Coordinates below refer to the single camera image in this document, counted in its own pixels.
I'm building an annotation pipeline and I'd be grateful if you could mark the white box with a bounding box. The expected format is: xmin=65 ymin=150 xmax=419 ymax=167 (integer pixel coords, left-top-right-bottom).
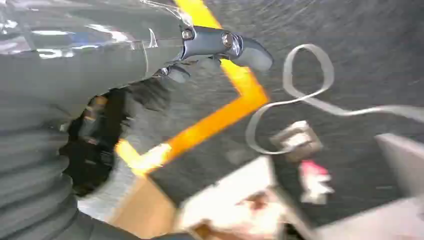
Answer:
xmin=174 ymin=155 xmax=301 ymax=240

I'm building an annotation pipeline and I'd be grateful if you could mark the brown cardboard sheet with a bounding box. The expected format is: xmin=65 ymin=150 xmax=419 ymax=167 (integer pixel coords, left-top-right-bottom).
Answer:
xmin=108 ymin=175 xmax=178 ymax=240

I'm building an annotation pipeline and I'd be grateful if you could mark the grey metal tray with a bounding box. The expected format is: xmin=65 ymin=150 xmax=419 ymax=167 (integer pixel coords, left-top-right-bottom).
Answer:
xmin=314 ymin=132 xmax=424 ymax=240

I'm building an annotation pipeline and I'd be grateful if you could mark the ribbed grey left arm sleeve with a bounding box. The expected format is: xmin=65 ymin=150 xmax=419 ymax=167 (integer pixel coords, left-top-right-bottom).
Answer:
xmin=0 ymin=97 xmax=196 ymax=240

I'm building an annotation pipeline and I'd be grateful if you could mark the grey flat strap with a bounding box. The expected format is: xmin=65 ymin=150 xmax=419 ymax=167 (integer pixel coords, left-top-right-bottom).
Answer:
xmin=245 ymin=43 xmax=424 ymax=156

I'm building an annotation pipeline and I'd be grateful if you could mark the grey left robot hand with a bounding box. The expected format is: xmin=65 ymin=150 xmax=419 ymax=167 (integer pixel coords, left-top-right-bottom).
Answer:
xmin=0 ymin=0 xmax=275 ymax=220

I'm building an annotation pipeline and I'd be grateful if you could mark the yellow tape line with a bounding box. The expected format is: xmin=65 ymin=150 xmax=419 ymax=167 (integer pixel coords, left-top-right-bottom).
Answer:
xmin=114 ymin=0 xmax=270 ymax=177

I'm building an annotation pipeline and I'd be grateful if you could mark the pink and white tag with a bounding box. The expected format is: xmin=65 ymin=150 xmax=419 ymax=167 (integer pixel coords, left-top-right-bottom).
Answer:
xmin=299 ymin=160 xmax=335 ymax=205

